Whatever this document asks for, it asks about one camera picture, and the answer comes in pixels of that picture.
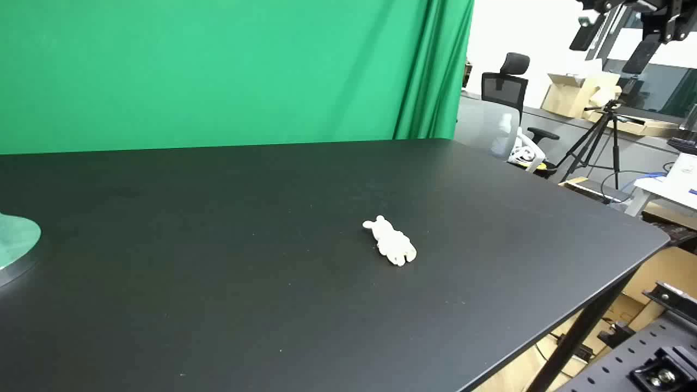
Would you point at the black office chair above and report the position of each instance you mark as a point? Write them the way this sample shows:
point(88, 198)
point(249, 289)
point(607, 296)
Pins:
point(503, 90)

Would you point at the white flat box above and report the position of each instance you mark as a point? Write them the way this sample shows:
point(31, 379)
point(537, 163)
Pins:
point(676, 181)

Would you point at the green round mat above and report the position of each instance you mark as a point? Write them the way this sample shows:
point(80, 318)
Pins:
point(14, 239)

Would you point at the black table leg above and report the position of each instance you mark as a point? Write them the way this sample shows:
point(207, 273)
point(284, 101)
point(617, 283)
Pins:
point(579, 327)

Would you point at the black metal bracket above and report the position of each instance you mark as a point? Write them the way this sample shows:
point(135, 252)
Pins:
point(671, 299)

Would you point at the green backdrop curtain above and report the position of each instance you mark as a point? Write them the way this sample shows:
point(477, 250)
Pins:
point(218, 72)

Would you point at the white patterned bag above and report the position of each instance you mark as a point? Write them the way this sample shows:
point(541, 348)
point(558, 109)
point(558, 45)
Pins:
point(522, 151)

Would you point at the black perforated metal board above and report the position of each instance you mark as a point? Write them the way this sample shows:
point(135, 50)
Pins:
point(617, 361)

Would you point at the open cardboard box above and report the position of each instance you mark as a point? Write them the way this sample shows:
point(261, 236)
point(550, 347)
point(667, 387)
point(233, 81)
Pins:
point(568, 94)

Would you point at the grey translucent chair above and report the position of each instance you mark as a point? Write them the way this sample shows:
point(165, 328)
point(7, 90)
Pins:
point(482, 123)

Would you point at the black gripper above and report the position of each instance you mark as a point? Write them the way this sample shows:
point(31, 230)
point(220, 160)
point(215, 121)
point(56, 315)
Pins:
point(654, 14)

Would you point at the black camera tripod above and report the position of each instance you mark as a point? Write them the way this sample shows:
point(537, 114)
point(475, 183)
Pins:
point(599, 132)

